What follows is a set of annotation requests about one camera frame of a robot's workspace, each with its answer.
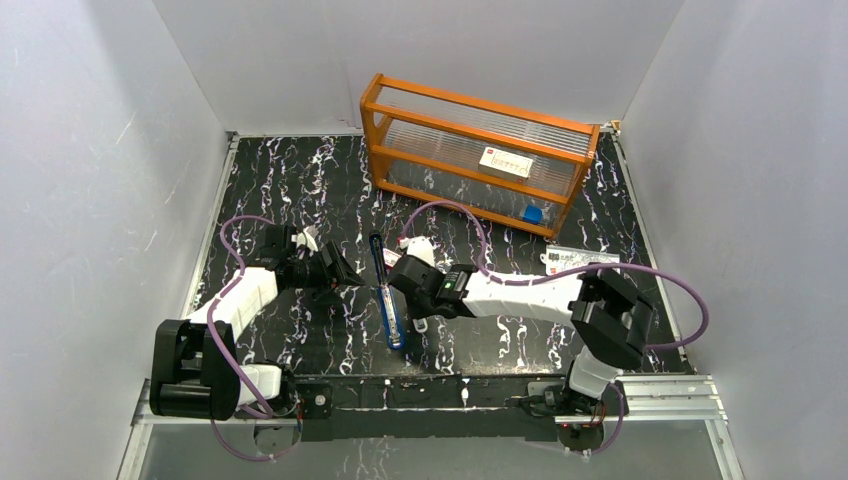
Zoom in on red white staple box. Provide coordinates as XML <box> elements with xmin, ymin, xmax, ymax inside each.
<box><xmin>383</xmin><ymin>248</ymin><xmax>401</xmax><ymax>267</ymax></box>

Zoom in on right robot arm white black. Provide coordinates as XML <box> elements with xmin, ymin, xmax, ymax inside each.
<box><xmin>388</xmin><ymin>255</ymin><xmax>654</xmax><ymax>414</ymax></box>

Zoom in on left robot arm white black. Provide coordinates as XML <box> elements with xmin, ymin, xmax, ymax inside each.
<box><xmin>149</xmin><ymin>225</ymin><xmax>365</xmax><ymax>420</ymax></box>

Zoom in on small blue box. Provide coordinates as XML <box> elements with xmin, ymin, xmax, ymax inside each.
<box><xmin>521</xmin><ymin>205</ymin><xmax>543</xmax><ymax>225</ymax></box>

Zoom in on printed paper sheet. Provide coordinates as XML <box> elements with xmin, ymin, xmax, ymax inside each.
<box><xmin>540</xmin><ymin>245</ymin><xmax>621</xmax><ymax>276</ymax></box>

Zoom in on white cardboard box red labels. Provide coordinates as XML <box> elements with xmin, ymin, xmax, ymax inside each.
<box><xmin>478</xmin><ymin>147</ymin><xmax>534</xmax><ymax>184</ymax></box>

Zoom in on orange wooden shelf rack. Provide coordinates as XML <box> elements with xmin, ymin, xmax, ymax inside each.
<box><xmin>360</xmin><ymin>74</ymin><xmax>601</xmax><ymax>239</ymax></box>

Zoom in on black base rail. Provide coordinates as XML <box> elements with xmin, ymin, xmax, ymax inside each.
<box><xmin>291</xmin><ymin>374</ymin><xmax>627</xmax><ymax>444</ymax></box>

